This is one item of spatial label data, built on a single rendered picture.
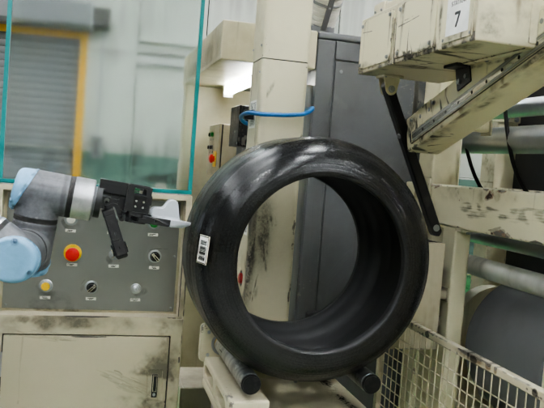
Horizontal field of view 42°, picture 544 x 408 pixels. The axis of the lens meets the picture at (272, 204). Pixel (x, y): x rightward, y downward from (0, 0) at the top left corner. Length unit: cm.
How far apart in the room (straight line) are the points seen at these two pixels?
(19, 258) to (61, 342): 79
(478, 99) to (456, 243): 54
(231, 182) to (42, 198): 39
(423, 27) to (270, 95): 48
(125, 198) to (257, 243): 47
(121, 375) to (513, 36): 143
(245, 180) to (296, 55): 52
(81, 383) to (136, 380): 16
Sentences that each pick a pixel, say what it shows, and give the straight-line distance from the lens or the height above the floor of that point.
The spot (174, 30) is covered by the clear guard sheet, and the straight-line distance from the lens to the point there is 218.
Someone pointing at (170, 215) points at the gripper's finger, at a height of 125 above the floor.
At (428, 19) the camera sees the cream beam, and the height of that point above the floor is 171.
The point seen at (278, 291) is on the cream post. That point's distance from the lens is 193.
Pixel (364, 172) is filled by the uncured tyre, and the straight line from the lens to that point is 157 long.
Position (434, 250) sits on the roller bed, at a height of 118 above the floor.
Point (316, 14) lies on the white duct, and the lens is 254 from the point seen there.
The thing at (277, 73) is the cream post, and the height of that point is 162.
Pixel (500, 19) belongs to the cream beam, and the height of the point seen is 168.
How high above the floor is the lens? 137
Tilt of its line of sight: 3 degrees down
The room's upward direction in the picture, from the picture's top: 4 degrees clockwise
